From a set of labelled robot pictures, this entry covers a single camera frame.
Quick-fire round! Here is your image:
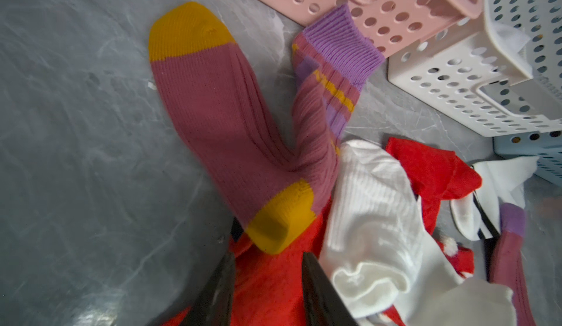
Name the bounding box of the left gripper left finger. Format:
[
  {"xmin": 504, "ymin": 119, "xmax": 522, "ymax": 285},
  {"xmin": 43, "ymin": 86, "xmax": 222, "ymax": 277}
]
[{"xmin": 180, "ymin": 252, "xmax": 236, "ymax": 326}]

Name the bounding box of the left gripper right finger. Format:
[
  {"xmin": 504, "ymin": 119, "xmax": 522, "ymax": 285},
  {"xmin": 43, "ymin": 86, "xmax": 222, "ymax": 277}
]
[{"xmin": 301, "ymin": 252, "xmax": 357, "ymax": 326}]

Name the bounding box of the maroon sock yellow heel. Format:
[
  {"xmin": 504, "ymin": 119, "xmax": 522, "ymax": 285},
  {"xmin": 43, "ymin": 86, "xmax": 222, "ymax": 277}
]
[{"xmin": 489, "ymin": 203, "xmax": 536, "ymax": 325}]

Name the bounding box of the blue plastic basket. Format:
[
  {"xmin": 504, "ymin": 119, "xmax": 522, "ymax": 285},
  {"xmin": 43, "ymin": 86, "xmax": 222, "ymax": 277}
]
[{"xmin": 493, "ymin": 131, "xmax": 561, "ymax": 187}]

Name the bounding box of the white plastic basket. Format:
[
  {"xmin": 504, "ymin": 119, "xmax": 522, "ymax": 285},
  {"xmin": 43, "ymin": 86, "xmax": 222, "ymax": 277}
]
[{"xmin": 388, "ymin": 0, "xmax": 561, "ymax": 137}]

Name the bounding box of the pink plastic basket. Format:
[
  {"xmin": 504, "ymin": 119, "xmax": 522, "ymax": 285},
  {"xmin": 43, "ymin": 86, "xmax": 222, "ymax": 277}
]
[{"xmin": 259, "ymin": 0, "xmax": 483, "ymax": 58}]

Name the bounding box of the red plain sock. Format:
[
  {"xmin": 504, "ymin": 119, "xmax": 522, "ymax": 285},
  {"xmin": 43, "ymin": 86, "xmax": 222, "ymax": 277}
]
[{"xmin": 231, "ymin": 138, "xmax": 482, "ymax": 325}]

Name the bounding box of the white ribbed sock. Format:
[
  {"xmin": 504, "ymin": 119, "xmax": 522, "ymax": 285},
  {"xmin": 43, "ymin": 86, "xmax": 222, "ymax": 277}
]
[{"xmin": 319, "ymin": 140, "xmax": 517, "ymax": 325}]

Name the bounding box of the maroon sock yellow toe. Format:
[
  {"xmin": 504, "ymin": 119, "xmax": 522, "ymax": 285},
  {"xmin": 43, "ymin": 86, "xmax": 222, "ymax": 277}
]
[{"xmin": 148, "ymin": 2, "xmax": 384, "ymax": 255}]

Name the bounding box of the white folded sock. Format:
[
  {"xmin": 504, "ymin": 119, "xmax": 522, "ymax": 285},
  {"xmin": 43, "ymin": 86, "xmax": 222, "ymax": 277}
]
[{"xmin": 450, "ymin": 156, "xmax": 539, "ymax": 241}]

